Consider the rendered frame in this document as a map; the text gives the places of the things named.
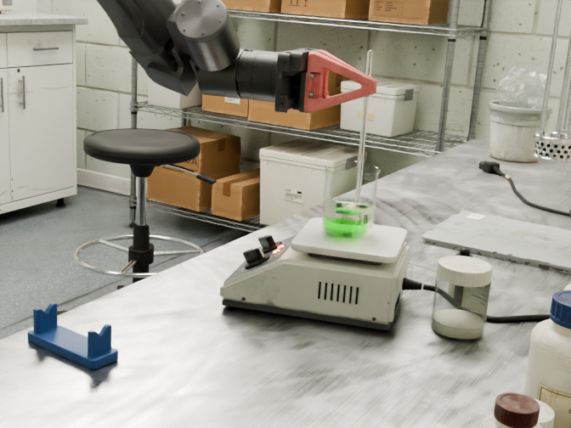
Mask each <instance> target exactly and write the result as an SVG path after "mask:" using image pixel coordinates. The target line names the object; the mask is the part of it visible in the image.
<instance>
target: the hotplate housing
mask: <svg viewBox="0 0 571 428"><path fill-rule="evenodd" d="M409 250H410V247H409V246H406V242H404V246H403V248H402V250H401V252H400V254H399V258H398V260H397V261H396V262H395V263H380V262H368V261H362V260H356V259H350V258H343V257H337V256H326V255H319V254H313V253H307V252H301V251H294V250H292V249H291V247H289V248H288V249H287V250H286V251H285V253H284V254H283V255H282V256H281V257H280V259H279V260H277V261H275V262H271V263H270V264H267V265H265V266H262V267H259V268H257V269H255V270H252V271H250V272H248V273H244V274H242V275H241V276H238V277H236V278H233V279H230V280H228V281H225V282H224V283H223V285H222V286H221V287H220V296H222V297H223V299H222V305H225V306H230V307H240V308H246V309H251V310H257V311H263V312H268V313H278V314H284V315H290V316H295V317H301V318H311V319H317V320H322V321H328V322H333V323H339V324H349V325H355V326H360V327H366V328H372V329H382V330H387V331H389V329H390V326H391V323H392V322H393V319H394V317H395V314H396V312H397V309H398V306H399V303H400V300H401V297H402V295H403V292H404V290H421V288H422V282H418V281H414V280H412V279H407V278H406V275H407V267H408V258H409Z"/></svg>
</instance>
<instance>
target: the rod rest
mask: <svg viewBox="0 0 571 428"><path fill-rule="evenodd" d="M33 319H34V329H33V330H30V331H28V333H27V339H28V341H29V342H31V343H33V344H35V345H38V346H40V347H42V348H45V349H47V350H49V351H51V352H54V353H56V354H58V355H60V356H62V357H64V358H67V359H69V360H71V361H73V362H75V363H79V364H80V365H82V366H84V367H87V368H89V369H98V368H101V367H103V366H105V365H106V364H109V363H112V362H115V361H116V360H117V359H118V350H117V349H115V348H113V347H111V325H110V324H105V325H104V327H103V328H102V330H101V331H100V332H99V334H98V333H97V332H95V331H93V330H89V331H88V337H86V336H84V335H81V334H78V333H77V332H75V331H72V330H70V329H67V328H65V327H62V326H60V325H58V313H57V303H55V302H52V303H50V304H49V306H48V308H47V309H46V311H45V312H44V311H43V310H42V309H40V308H34V309H33Z"/></svg>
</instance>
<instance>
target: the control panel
mask: <svg viewBox="0 0 571 428"><path fill-rule="evenodd" d="M295 237H296V235H293V236H291V237H290V238H287V239H283V240H281V242H282V245H283V246H281V247H280V248H276V249H275V250H278V251H276V252H275V253H273V252H274V251H275V250H274V251H270V252H268V253H266V254H264V255H269V256H270V258H269V259H268V260H267V261H266V262H263V263H261V264H259V265H257V266H255V267H252V268H249V269H245V265H246V264H247V262H246V261H244V262H243V263H242V264H241V265H240V266H239V267H238V268H237V269H236V270H235V271H234V272H233V273H232V274H231V275H230V276H229V277H228V278H227V279H226V280H225V281H228V280H230V279H233V278H236V277H238V276H241V275H242V274H244V273H248V272H250V271H252V270H255V269H257V268H260V267H262V266H265V265H267V264H270V263H271V262H275V261H277V260H279V259H280V257H281V256H282V255H283V254H284V253H285V252H286V250H287V249H288V248H289V247H290V246H291V241H292V240H293V239H294V238H295ZM225 281H224V282H225Z"/></svg>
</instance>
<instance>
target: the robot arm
mask: <svg viewBox="0 0 571 428"><path fill-rule="evenodd" d="M96 1H97V2H98V3H99V5H100V6H101V7H102V9H103V10H104V11H105V12H106V14H107V15H108V17H109V18H110V20H111V22H112V24H113V25H114V27H115V28H116V32H117V35H118V36H119V37H120V38H121V39H122V40H123V41H124V43H125V44H126V45H127V46H128V47H129V48H130V50H129V51H128V52H129V53H130V54H131V55H132V56H133V57H134V59H135V60H136V61H137V62H138V63H139V64H140V65H141V67H142V68H143V69H144V70H145V73H146V74H147V76H148V77H149V78H150V79H151V80H152V81H153V82H155V83H156V84H158V85H160V86H162V87H165V88H168V89H170V90H172V91H174V92H176V93H180V94H183V95H184V96H188V95H189V93H190V92H191V90H192V89H193V87H194V86H195V84H196V83H197V82H198V86H199V89H200V91H201V93H203V94H205V95H212V96H220V97H228V98H236V99H250V100H259V101H267V102H274V110H275V112H282V113H287V110H289V109H291V108H292V109H293V110H299V112H302V113H312V112H315V111H317V110H322V109H325V108H329V107H331V106H334V105H338V104H342V103H346V102H348V101H351V100H355V99H360V98H363V97H365V96H369V95H371V94H374V93H376V85H377V81H376V80H375V79H373V78H372V77H371V78H369V77H368V76H366V75H365V73H363V72H361V71H359V70H357V69H355V68H353V67H352V66H351V65H348V64H347V63H345V62H343V61H342V60H340V59H339V58H337V57H335V56H334V55H332V54H330V53H328V52H326V51H325V50H319V49H312V48H299V49H294V50H289V51H285V52H269V51H260V50H254V51H252V50H251V52H250V51H249V50H247V49H240V42H239V39H238V37H237V35H236V32H235V28H234V27H233V24H232V22H231V19H230V17H229V13H228V11H227V9H226V7H225V5H224V4H223V2H221V1H220V0H182V1H181V3H180V4H179V5H178V6H177V5H176V4H175V3H174V2H173V0H96ZM329 70H331V71H333V72H335V73H337V74H339V75H341V76H345V77H346V78H348V79H350V80H352V81H354V82H357V83H359V84H360V85H361V88H359V89H356V90H353V91H350V92H346V93H341V94H338V95H335V96H331V97H330V96H329V91H327V87H328V75H329Z"/></svg>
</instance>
